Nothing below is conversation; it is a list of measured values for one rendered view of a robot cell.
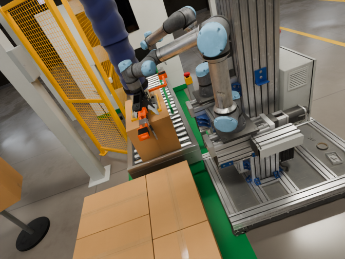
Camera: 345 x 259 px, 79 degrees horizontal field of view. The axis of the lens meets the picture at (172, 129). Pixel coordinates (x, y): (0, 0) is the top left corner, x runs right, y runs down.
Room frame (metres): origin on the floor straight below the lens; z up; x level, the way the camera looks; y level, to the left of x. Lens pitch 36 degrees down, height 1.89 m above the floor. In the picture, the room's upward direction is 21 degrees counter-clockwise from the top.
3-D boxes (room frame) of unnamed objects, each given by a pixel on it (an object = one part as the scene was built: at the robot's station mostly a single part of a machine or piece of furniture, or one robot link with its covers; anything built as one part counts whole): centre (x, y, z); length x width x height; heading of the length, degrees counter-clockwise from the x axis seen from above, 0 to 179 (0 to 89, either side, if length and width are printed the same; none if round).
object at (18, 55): (2.22, 1.07, 1.62); 0.20 x 0.05 x 0.30; 178
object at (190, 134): (2.60, -0.19, 0.50); 2.31 x 0.05 x 0.19; 178
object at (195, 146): (1.44, 0.18, 0.58); 0.70 x 0.03 x 0.06; 88
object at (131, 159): (2.62, 0.47, 0.50); 2.31 x 0.05 x 0.19; 178
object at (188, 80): (2.00, -0.34, 0.50); 0.07 x 0.07 x 1.00; 88
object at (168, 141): (1.82, 0.18, 0.75); 0.60 x 0.40 x 0.40; 179
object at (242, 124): (0.99, -0.36, 1.09); 0.15 x 0.15 x 0.10
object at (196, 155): (1.44, 0.18, 0.47); 0.70 x 0.03 x 0.15; 88
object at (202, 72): (1.49, -0.39, 1.20); 0.13 x 0.12 x 0.14; 127
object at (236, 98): (0.98, -0.36, 1.20); 0.13 x 0.12 x 0.14; 148
